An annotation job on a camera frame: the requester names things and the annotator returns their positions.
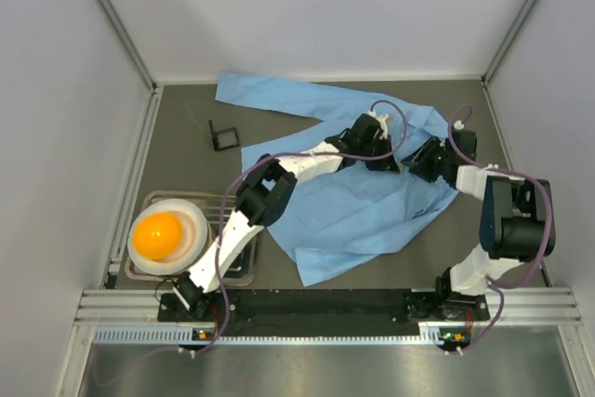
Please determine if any light blue button shirt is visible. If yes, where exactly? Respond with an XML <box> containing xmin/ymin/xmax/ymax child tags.
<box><xmin>216</xmin><ymin>73</ymin><xmax>457</xmax><ymax>286</ymax></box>

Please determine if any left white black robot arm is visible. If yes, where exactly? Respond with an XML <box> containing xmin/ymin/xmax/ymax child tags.
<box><xmin>174</xmin><ymin>111</ymin><xmax>399</xmax><ymax>316</ymax></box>

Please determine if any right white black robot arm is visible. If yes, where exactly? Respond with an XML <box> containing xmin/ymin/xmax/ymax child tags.
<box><xmin>403</xmin><ymin>127</ymin><xmax>556</xmax><ymax>317</ymax></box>

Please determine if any white bowl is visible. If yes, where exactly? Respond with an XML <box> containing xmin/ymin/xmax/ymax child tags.
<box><xmin>127</xmin><ymin>198</ymin><xmax>212</xmax><ymax>276</ymax></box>

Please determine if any orange ball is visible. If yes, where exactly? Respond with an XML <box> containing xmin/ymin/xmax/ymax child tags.
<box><xmin>132</xmin><ymin>212</ymin><xmax>183</xmax><ymax>260</ymax></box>

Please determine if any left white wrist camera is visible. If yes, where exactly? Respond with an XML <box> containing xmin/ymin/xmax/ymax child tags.
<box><xmin>367</xmin><ymin>110</ymin><xmax>393</xmax><ymax>139</ymax></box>

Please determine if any small black frame stand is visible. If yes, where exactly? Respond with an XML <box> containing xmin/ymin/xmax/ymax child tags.
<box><xmin>208</xmin><ymin>120</ymin><xmax>240</xmax><ymax>152</ymax></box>

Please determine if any aluminium frame rail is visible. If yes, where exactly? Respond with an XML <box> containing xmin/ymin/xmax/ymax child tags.
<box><xmin>75</xmin><ymin>287</ymin><xmax>583</xmax><ymax>326</ymax></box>

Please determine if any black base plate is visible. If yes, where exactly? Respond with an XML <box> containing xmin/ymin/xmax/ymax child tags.
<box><xmin>156</xmin><ymin>287</ymin><xmax>492</xmax><ymax>337</ymax></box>

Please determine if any grey slotted cable duct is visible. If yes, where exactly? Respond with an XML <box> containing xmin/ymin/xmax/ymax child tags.
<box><xmin>93</xmin><ymin>326</ymin><xmax>468</xmax><ymax>347</ymax></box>

